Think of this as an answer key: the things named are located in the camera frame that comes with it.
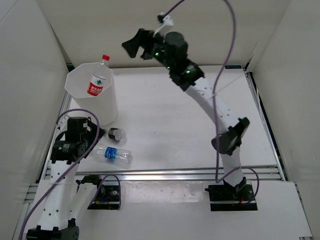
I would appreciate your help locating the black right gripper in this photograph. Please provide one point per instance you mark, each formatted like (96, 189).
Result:
(141, 40)

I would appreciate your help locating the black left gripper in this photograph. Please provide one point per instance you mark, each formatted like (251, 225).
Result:
(94, 129)

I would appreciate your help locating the black label plastic bottle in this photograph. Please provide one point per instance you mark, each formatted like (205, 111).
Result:
(116, 134)

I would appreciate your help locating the blue label plastic bottle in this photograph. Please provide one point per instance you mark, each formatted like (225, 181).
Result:
(110, 155)

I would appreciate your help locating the red label plastic bottle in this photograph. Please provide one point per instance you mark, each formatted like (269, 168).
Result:
(98, 77)

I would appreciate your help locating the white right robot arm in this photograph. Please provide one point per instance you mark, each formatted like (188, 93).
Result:
(229, 128)

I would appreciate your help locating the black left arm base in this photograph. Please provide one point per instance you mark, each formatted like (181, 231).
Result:
(107, 199)

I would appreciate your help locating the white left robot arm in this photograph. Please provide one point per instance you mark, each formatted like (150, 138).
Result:
(61, 211)

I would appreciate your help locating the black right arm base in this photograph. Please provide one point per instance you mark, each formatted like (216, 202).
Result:
(223, 201)

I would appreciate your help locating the white octagonal plastic bin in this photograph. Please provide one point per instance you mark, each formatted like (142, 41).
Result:
(104, 106)

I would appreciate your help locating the aluminium front frame rail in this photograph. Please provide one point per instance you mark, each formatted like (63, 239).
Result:
(263, 172)

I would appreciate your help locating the aluminium right side rail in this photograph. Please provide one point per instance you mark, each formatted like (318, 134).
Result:
(266, 123)

